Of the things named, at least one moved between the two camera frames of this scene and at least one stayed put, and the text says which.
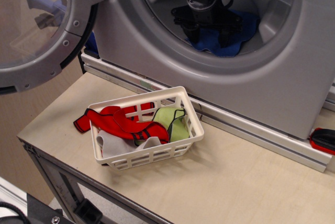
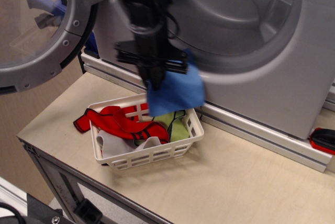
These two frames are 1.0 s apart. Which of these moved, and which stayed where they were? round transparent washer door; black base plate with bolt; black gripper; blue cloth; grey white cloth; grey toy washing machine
Moved: blue cloth; black gripper
Stayed: black base plate with bolt; round transparent washer door; grey toy washing machine; grey white cloth
